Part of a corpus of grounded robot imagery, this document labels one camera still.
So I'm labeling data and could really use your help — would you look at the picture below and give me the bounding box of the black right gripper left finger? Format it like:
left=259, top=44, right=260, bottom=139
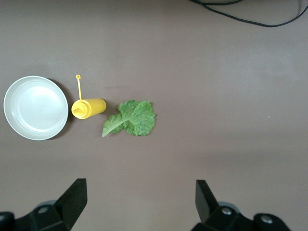
left=0, top=178, right=88, bottom=231

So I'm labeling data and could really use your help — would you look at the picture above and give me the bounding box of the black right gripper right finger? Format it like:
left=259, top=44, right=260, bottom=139
left=192, top=179, right=292, bottom=231

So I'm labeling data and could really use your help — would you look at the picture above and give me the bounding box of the green lettuce leaf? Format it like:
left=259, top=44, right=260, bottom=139
left=102, top=100, right=157, bottom=138

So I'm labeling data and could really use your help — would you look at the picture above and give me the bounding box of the beige round plate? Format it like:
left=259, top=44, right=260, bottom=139
left=3, top=76, right=69, bottom=141

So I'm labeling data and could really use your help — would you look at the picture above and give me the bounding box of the yellow mustard squeeze bottle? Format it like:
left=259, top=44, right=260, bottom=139
left=71, top=74, right=107, bottom=120

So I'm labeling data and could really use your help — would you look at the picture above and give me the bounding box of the black cable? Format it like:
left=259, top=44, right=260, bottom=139
left=189, top=0, right=308, bottom=27

